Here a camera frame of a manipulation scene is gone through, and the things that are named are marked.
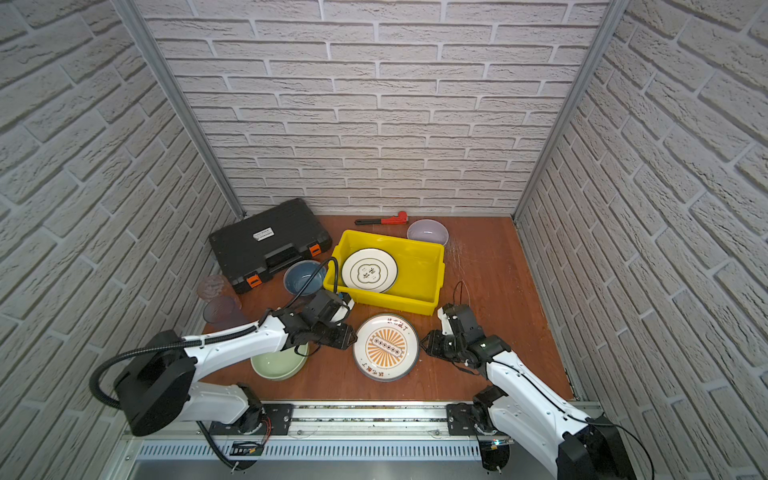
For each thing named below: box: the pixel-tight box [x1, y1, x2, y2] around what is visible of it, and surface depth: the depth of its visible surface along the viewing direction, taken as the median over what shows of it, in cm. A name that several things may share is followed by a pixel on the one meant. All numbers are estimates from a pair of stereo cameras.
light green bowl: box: [251, 343, 308, 381], surface depth 79 cm
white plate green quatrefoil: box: [341, 248, 399, 293], surface depth 102 cm
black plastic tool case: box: [209, 198, 332, 295], surface depth 105 cm
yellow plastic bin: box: [323, 230, 446, 316], surface depth 103 cm
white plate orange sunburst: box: [353, 313, 420, 383], surface depth 85 cm
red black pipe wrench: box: [354, 211, 409, 225], surface depth 120 cm
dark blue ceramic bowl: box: [283, 260, 327, 297], surface depth 99 cm
